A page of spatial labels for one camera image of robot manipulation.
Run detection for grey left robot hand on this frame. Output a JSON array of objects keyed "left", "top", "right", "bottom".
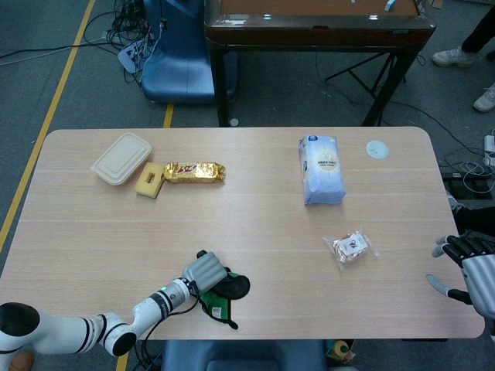
[{"left": 181, "top": 250, "right": 229, "bottom": 293}]

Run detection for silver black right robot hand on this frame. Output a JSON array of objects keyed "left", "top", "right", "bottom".
[{"left": 426, "top": 234, "right": 495, "bottom": 318}]

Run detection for black green cloth item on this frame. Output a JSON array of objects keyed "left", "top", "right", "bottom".
[{"left": 196, "top": 270, "right": 251, "bottom": 330}]

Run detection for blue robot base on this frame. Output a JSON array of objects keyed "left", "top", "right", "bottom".
[{"left": 141, "top": 0, "right": 237, "bottom": 104}]

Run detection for gold foil snack packet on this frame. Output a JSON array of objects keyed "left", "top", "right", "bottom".
[{"left": 161, "top": 162, "right": 227, "bottom": 185}]

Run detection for yellow sponge with green base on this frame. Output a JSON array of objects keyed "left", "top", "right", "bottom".
[{"left": 135, "top": 162, "right": 165, "bottom": 200}]

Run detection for white power strip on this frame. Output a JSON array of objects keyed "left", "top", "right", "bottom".
[{"left": 483, "top": 134, "right": 495, "bottom": 167}]

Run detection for clear bag of biscuits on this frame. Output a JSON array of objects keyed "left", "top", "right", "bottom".
[{"left": 323, "top": 223, "right": 380, "bottom": 271}]

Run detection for beige lidded lunch box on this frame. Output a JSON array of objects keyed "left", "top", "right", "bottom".
[{"left": 90, "top": 132, "right": 152, "bottom": 187}]

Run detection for light blue paper-wrapped bag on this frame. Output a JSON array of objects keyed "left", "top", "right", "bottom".
[{"left": 298, "top": 134, "right": 346, "bottom": 206}]

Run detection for yellow tape roll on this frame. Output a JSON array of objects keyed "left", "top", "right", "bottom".
[{"left": 324, "top": 339, "right": 355, "bottom": 365}]

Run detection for white round table grommet cover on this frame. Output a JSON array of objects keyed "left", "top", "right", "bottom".
[{"left": 366, "top": 139, "right": 391, "bottom": 160}]

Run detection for white sneaker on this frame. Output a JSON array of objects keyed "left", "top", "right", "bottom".
[
  {"left": 473, "top": 83, "right": 495, "bottom": 113},
  {"left": 432, "top": 46, "right": 477, "bottom": 67}
]

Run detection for white printed plastic bag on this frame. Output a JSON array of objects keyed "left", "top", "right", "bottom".
[{"left": 118, "top": 40, "right": 147, "bottom": 73}]

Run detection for black trouser leg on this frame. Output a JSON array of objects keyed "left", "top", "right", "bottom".
[{"left": 460, "top": 0, "right": 495, "bottom": 55}]

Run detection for dark wood mahjong table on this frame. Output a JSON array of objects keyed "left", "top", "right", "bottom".
[{"left": 203, "top": 0, "right": 437, "bottom": 128}]

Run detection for white floor cables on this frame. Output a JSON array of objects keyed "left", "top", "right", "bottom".
[{"left": 444, "top": 146, "right": 495, "bottom": 194}]

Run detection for black floor cable bundle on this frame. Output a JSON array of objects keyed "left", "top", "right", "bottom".
[{"left": 87, "top": 0, "right": 163, "bottom": 84}]

